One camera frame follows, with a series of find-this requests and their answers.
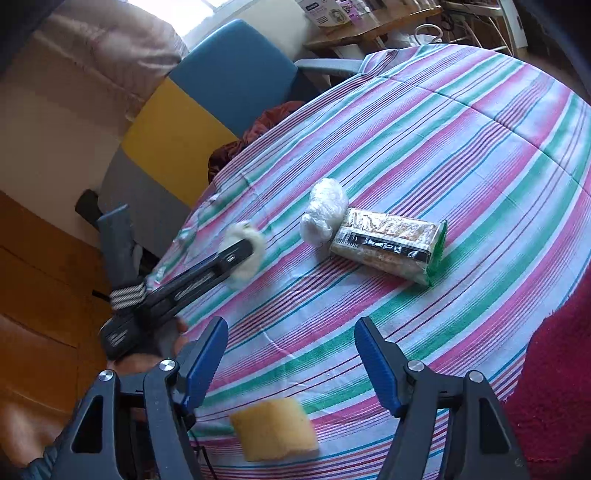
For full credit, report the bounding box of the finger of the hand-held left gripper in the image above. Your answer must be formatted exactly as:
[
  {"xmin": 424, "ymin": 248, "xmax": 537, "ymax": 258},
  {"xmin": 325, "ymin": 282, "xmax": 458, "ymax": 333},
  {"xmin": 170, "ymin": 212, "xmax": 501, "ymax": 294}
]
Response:
[{"xmin": 147, "ymin": 244, "xmax": 254, "ymax": 320}]

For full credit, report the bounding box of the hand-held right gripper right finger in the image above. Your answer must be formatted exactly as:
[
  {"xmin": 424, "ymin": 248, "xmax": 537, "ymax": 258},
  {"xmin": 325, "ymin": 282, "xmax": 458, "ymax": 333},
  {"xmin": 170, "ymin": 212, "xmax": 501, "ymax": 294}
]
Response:
[{"xmin": 354, "ymin": 316, "xmax": 532, "ymax": 480}]

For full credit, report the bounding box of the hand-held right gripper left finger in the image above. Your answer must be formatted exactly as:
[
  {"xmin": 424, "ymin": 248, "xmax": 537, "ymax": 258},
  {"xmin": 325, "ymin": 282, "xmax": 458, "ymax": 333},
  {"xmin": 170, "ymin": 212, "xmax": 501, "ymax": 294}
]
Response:
[{"xmin": 58, "ymin": 316, "xmax": 230, "ymax": 480}]

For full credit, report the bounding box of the cream sock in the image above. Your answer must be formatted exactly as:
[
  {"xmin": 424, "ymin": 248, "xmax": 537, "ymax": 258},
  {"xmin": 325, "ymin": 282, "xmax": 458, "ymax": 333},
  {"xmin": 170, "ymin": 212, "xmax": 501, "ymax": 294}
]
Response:
[{"xmin": 222, "ymin": 221, "xmax": 267, "ymax": 289}]

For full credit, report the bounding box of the yellow sponge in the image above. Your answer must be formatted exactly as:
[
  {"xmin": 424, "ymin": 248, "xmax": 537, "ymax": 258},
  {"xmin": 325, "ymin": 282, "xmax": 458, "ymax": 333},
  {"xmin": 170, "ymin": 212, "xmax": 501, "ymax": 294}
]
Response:
[{"xmin": 229, "ymin": 399, "xmax": 320, "ymax": 463}]

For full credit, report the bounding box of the person's left forearm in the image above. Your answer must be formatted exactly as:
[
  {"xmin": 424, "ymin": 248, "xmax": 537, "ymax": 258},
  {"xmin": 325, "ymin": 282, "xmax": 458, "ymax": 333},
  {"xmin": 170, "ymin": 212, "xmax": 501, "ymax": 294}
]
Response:
[{"xmin": 13, "ymin": 434, "xmax": 75, "ymax": 480}]

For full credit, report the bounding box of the person's left hand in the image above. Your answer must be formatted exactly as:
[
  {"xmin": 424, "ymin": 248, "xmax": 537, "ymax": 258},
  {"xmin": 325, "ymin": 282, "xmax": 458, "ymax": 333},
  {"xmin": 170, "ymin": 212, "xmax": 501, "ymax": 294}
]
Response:
[{"xmin": 105, "ymin": 318, "xmax": 191, "ymax": 377}]

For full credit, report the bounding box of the cracker packet with green edge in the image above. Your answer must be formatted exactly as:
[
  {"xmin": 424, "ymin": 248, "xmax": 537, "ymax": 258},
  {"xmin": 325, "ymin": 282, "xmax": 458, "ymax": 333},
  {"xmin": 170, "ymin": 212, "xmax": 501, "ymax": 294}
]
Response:
[{"xmin": 329, "ymin": 207, "xmax": 449, "ymax": 287}]

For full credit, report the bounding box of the white crumpled plastic bag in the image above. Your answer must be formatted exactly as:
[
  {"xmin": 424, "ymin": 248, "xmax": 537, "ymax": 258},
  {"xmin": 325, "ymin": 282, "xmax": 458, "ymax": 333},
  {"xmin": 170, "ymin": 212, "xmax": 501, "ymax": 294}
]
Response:
[{"xmin": 300, "ymin": 178, "xmax": 350, "ymax": 246}]

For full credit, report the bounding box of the dark red garment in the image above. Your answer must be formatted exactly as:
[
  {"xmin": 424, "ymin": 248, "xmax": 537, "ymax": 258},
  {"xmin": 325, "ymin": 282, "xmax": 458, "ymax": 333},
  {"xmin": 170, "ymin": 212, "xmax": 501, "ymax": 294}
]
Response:
[{"xmin": 207, "ymin": 102, "xmax": 306, "ymax": 184}]

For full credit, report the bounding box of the red blanket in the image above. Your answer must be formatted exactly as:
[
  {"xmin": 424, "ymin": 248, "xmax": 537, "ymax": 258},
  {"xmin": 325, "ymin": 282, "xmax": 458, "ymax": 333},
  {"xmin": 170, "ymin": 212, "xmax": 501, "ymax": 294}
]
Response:
[{"xmin": 501, "ymin": 295, "xmax": 591, "ymax": 480}]

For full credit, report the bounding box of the grey yellow blue chair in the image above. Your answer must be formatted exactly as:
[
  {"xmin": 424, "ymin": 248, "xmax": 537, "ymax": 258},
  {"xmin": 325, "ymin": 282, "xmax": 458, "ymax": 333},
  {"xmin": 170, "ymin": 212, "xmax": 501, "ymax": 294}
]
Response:
[{"xmin": 76, "ymin": 18, "xmax": 366, "ymax": 260}]

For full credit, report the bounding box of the beige quilted cloth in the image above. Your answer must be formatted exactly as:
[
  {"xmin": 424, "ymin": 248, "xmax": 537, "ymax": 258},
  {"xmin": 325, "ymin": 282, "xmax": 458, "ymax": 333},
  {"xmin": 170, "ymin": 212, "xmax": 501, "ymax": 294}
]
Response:
[{"xmin": 28, "ymin": 9, "xmax": 191, "ymax": 112}]

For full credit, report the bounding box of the wooden desk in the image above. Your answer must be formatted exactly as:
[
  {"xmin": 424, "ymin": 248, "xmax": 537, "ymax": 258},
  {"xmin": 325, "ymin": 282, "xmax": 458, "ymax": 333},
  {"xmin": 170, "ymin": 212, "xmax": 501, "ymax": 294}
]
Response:
[{"xmin": 304, "ymin": 8, "xmax": 445, "ymax": 59}]

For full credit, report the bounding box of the white printed carton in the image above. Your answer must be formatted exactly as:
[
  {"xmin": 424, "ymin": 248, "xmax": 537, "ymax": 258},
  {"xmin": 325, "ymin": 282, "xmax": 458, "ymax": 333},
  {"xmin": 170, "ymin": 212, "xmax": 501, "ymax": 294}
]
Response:
[{"xmin": 297, "ymin": 0, "xmax": 357, "ymax": 27}]

